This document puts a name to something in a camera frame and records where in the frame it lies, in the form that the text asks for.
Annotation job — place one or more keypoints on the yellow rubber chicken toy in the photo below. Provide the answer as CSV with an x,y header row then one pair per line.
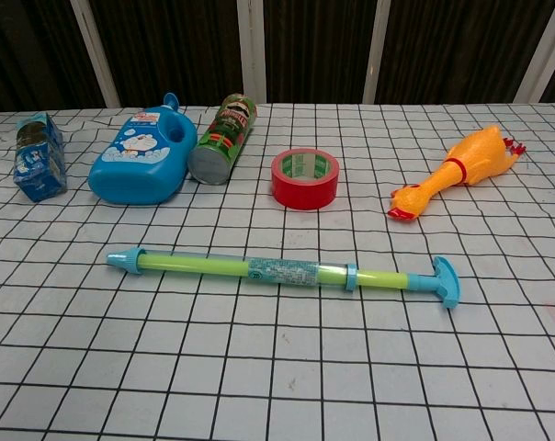
x,y
461,161

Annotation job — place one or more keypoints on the green Pringles can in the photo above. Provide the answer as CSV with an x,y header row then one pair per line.
x,y
224,133

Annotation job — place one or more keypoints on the green blue water pump toy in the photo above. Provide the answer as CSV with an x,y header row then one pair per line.
x,y
282,271

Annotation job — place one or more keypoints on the white railing post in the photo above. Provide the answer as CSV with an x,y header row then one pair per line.
x,y
541,50
381,50
96,55
251,50

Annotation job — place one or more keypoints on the white black-grid tablecloth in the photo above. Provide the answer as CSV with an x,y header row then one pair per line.
x,y
277,358

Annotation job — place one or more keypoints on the blue detergent bottle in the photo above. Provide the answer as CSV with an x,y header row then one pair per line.
x,y
139,156

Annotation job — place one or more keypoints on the red tape roll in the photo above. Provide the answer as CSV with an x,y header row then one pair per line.
x,y
305,190

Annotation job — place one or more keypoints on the blue cookie box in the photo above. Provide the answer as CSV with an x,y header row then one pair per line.
x,y
38,156

